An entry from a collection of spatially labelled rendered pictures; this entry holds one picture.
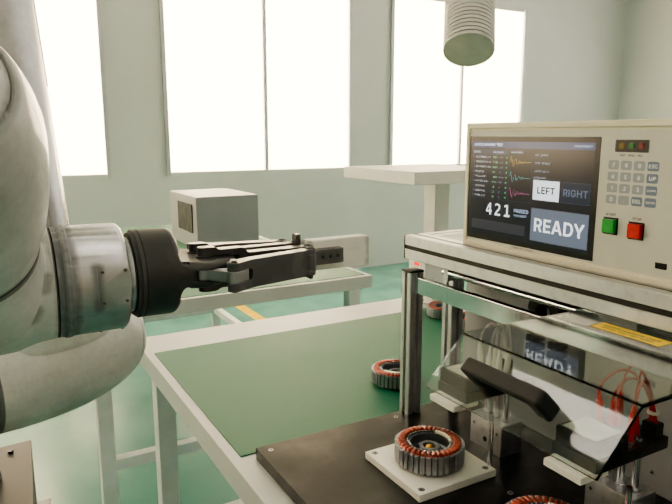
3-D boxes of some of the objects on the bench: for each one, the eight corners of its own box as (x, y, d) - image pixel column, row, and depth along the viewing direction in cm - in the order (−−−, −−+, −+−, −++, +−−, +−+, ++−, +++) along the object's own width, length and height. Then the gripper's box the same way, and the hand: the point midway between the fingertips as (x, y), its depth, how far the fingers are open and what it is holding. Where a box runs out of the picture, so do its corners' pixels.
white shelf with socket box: (411, 339, 174) (414, 172, 165) (343, 307, 205) (343, 166, 197) (504, 320, 191) (512, 168, 182) (429, 294, 222) (432, 163, 214)
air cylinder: (629, 538, 84) (632, 500, 83) (582, 509, 91) (585, 474, 90) (652, 526, 87) (656, 490, 86) (606, 499, 93) (608, 465, 92)
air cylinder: (499, 458, 105) (501, 427, 104) (469, 440, 112) (470, 410, 111) (521, 451, 108) (523, 421, 107) (490, 433, 114) (492, 404, 113)
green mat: (240, 457, 110) (240, 456, 110) (154, 353, 162) (154, 352, 162) (599, 362, 156) (599, 362, 156) (442, 305, 208) (442, 305, 208)
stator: (378, 370, 150) (378, 355, 149) (424, 375, 147) (425, 360, 146) (365, 387, 140) (365, 371, 139) (415, 394, 136) (415, 377, 136)
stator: (423, 485, 95) (423, 463, 94) (380, 454, 104) (381, 433, 104) (478, 466, 100) (479, 444, 100) (434, 437, 110) (434, 417, 109)
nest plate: (419, 503, 92) (419, 495, 92) (365, 458, 105) (365, 451, 105) (495, 476, 100) (496, 468, 100) (436, 437, 113) (436, 430, 112)
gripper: (114, 300, 59) (334, 273, 71) (147, 337, 48) (402, 297, 60) (108, 221, 58) (334, 206, 70) (140, 241, 47) (403, 219, 58)
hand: (335, 252), depth 63 cm, fingers closed
